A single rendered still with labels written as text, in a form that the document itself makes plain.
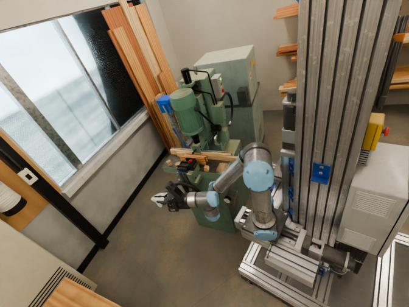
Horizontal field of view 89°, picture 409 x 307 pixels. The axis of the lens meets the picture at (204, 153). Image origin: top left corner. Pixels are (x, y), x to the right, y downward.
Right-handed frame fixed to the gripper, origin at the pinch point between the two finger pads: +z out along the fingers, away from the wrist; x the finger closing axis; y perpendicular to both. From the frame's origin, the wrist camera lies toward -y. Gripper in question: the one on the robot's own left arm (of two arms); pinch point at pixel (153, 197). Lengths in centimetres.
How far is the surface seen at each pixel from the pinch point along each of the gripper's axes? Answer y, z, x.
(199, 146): 9, -10, 67
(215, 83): -33, -28, 88
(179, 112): -25, -5, 58
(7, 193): -1, 121, 8
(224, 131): 5, -29, 81
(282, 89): 29, -93, 250
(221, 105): -17, -30, 83
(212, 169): 26, -18, 58
